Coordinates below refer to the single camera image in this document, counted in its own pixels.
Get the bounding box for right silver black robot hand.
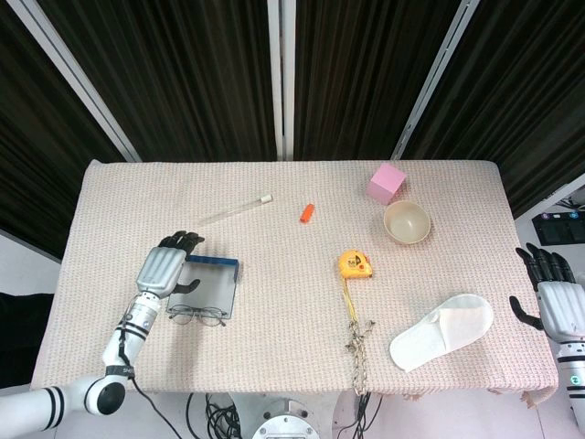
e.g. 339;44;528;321
509;242;585;343

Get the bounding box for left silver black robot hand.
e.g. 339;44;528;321
135;230;207;299

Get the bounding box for blue glasses case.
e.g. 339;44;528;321
165;254;241;320

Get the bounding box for eyeglasses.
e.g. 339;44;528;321
167;304;229;328

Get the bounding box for silver robot base column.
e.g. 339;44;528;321
228;392;362;439

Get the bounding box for clear glass test tube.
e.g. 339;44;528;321
197;194;274;227

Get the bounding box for white disposable slipper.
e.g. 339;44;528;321
388;293;495;373

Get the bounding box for pink woven tablecloth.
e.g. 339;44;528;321
29;158;561;408

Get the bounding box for person in black clothes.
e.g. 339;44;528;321
0;291;60;390

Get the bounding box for black pleated curtain panel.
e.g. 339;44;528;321
36;0;278;162
0;0;124;262
294;0;463;161
404;0;585;219

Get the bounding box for beige round bowl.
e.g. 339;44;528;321
382;199;432;247

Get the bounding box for yellow tape measure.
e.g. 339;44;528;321
337;248;375;327

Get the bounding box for pink foam cube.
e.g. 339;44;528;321
366;161;408;206

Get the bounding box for white metal frame post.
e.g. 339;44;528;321
8;0;141;162
514;173;585;221
267;0;296;160
392;0;481;160

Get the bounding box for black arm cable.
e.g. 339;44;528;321
118;322;184;439

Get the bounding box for black cable bundle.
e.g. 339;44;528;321
337;391;385;439
185;391;243;439

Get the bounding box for braided beige black rope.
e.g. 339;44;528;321
345;318;377;395

